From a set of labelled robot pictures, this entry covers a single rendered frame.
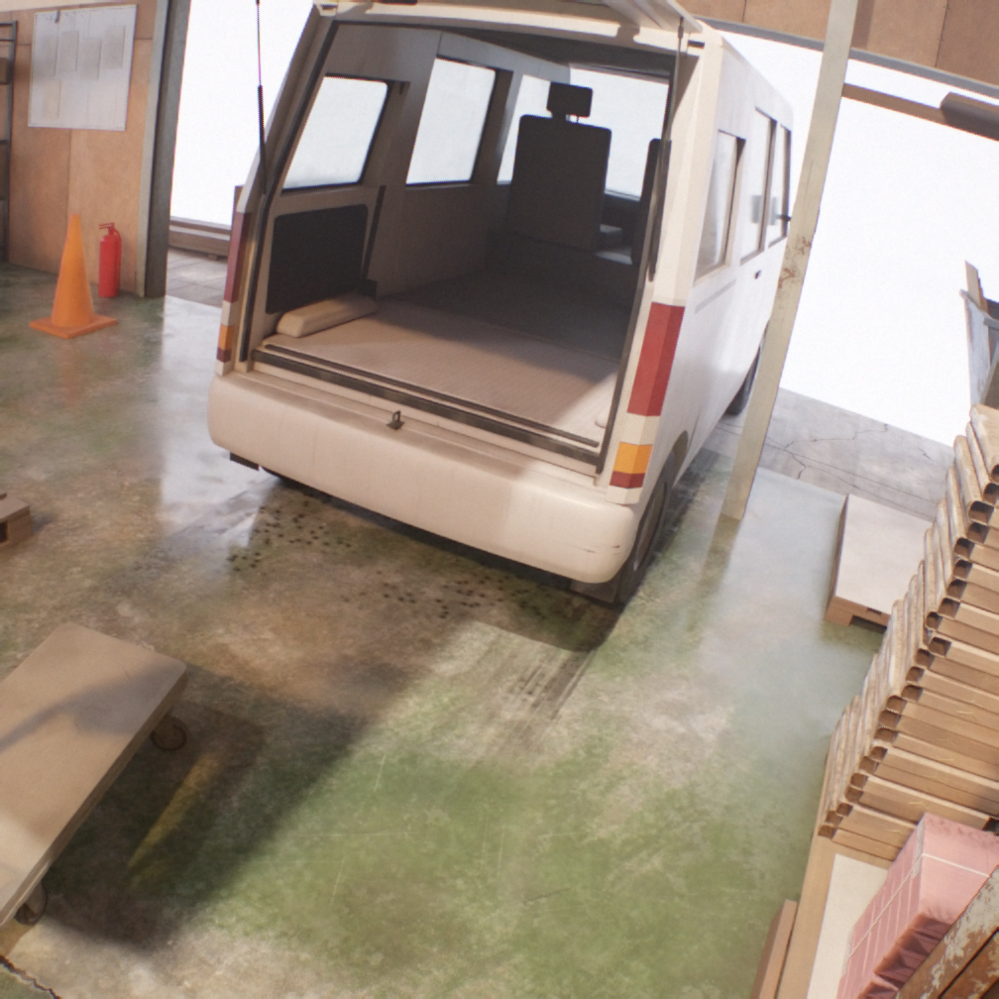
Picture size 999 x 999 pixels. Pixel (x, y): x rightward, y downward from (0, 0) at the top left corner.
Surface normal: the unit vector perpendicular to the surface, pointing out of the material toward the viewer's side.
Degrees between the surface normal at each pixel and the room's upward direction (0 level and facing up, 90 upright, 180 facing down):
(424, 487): 87
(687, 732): 0
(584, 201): 93
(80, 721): 0
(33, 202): 90
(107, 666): 0
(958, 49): 90
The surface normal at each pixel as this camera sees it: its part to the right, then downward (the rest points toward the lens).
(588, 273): -0.43, 0.34
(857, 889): 0.15, -0.88
